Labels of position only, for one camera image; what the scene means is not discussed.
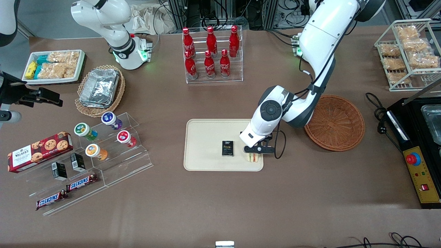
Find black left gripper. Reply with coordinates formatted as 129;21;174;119
243;136;275;154

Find small black carton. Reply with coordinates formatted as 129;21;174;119
51;162;68;181
70;153;86;172

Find black cables on table edge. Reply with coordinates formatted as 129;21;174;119
324;232;441;248

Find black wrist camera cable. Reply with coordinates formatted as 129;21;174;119
274;130;287;160

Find clear acrylic stepped snack stand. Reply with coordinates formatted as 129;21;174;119
14;148;108;217

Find Snickers chocolate bar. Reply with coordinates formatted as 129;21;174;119
66;173;99;192
36;190;69;210

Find light wicker basket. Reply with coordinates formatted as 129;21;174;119
75;65;126;118

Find aluminium equipment rack with cables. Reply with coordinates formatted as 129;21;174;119
166;0;310;31

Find clear acrylic stepped cup stand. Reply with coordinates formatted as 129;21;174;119
78;112;154;188

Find beige cloth bag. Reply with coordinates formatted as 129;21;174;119
129;4;177;35

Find white wire rack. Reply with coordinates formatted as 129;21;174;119
374;19;441;92

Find steel pan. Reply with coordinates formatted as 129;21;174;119
421;104;441;145

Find black appliance housing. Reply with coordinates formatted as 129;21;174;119
387;80;441;209

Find red Walkers cookie box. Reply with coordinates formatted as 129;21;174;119
8;132;74;173

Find clear pack of rice snacks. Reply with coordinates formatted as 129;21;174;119
37;63;77;80
48;51;80;64

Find orange lid cup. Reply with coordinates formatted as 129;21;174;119
85;144;108;161

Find yellow snack bar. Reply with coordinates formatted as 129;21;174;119
25;61;38;80

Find bagged bread pack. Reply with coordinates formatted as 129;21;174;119
387;71;411;85
379;43;402;58
382;57;406;71
409;54;440;69
402;38;431;53
396;26;419;40

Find cream plastic tray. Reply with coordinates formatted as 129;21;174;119
184;119;264;172

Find black arm base cable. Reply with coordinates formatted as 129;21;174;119
265;29;299;47

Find green lid cup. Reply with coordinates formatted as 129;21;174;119
74;123;98;141

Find brown wicker basket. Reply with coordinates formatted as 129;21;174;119
303;95;366;152

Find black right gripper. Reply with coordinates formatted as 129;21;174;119
0;72;64;108

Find silver foil container stack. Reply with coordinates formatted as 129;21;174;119
79;69;120;109

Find yellow emergency stop control box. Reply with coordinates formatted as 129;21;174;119
402;146;441;204

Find red lid cup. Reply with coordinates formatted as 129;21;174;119
117;130;137;148

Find red cola bottle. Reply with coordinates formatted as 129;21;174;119
229;25;240;58
185;51;198;80
206;26;218;55
204;50;216;79
220;49;231;78
182;28;196;58

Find white rectangular snack tray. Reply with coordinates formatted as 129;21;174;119
22;50;86;85

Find purple lid cup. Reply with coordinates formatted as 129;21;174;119
101;112;123;130

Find black power cable with plug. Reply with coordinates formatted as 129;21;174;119
365;92;403;152

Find clear acrylic bottle rack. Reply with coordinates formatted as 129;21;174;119
182;25;244;84

